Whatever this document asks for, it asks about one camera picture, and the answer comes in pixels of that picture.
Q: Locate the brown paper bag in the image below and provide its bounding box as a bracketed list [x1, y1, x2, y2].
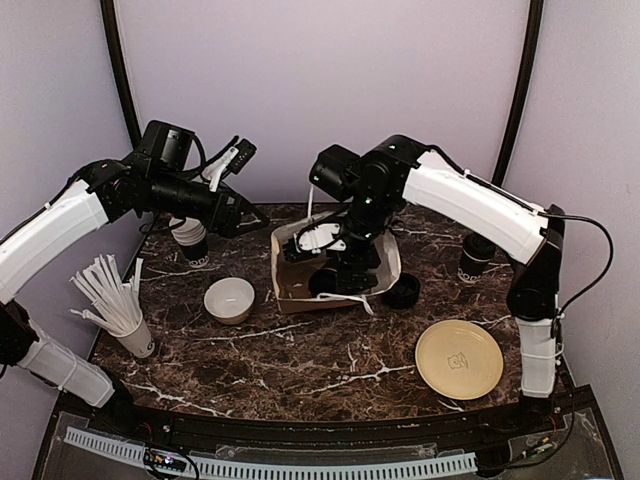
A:
[271, 186, 402, 316]

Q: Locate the stack of paper cups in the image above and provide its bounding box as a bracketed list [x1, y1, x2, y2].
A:
[169, 217, 209, 268]

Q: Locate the cup of wrapped straws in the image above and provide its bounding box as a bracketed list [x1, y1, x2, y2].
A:
[70, 255, 155, 359]

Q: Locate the stack of black lids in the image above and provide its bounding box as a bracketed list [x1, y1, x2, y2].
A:
[382, 273, 421, 310]

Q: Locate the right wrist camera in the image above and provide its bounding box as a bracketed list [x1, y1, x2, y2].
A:
[283, 223, 347, 263]

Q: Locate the black frame post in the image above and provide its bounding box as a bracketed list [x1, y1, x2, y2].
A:
[491, 0, 544, 187]
[100, 0, 142, 147]

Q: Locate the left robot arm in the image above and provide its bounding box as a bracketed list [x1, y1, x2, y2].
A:
[1, 120, 269, 436]

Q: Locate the left black frame post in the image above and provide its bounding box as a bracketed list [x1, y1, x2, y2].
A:
[100, 0, 142, 147]

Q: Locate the white ceramic bowl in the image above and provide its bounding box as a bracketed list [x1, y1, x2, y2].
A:
[203, 277, 255, 325]

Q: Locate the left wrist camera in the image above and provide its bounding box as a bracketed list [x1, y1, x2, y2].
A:
[201, 139, 257, 193]

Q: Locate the yellow plate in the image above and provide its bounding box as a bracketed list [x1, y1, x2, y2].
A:
[415, 320, 504, 400]

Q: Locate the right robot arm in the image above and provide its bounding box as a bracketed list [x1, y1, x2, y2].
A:
[294, 135, 571, 434]

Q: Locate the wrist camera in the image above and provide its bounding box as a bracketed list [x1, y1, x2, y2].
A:
[283, 223, 347, 263]
[201, 139, 257, 193]

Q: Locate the black front rail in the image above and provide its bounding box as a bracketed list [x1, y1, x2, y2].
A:
[47, 377, 595, 451]

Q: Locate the right black frame post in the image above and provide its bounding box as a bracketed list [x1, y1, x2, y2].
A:
[491, 0, 544, 187]

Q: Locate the white cable duct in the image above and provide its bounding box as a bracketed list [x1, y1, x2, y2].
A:
[63, 427, 477, 479]

